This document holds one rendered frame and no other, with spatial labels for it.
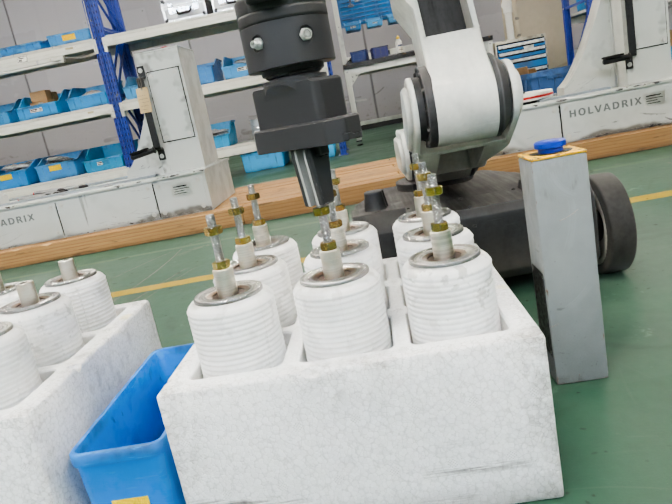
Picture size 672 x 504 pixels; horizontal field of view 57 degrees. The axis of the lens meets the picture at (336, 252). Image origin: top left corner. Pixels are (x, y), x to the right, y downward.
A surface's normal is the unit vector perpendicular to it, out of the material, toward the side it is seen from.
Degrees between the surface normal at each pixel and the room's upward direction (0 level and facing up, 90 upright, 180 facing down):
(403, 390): 90
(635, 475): 0
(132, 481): 92
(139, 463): 92
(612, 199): 49
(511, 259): 90
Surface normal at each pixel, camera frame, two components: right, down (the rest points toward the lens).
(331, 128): 0.15, 0.20
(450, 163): -0.05, 0.09
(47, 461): 0.98, -0.18
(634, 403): -0.19, -0.96
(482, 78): -0.09, -0.15
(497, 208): -0.14, -0.50
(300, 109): -0.58, 0.29
